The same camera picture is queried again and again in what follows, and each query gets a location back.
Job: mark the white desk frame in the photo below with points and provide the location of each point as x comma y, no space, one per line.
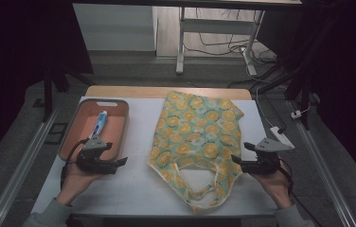
217,26

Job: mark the pink plastic basket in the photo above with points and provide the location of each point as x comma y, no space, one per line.
116,126

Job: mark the white power strip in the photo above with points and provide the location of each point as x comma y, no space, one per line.
277,132

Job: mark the metal floor rail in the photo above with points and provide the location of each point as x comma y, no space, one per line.
24,164
324,176

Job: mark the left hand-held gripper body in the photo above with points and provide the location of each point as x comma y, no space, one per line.
95,164

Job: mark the blue and white toothpaste tube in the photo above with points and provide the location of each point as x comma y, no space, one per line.
101,121

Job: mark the black stand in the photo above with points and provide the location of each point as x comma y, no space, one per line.
47,94
305,94

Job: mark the person's left hand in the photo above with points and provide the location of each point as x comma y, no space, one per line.
73,183

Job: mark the person's right hand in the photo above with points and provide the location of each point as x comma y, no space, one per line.
277,187

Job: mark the small white plug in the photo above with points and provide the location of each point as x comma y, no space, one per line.
296,114

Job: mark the white table mat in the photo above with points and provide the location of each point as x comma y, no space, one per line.
141,183

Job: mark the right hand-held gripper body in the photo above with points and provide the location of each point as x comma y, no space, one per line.
263,164

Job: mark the fruit print cloth bag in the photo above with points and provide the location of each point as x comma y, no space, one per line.
195,126

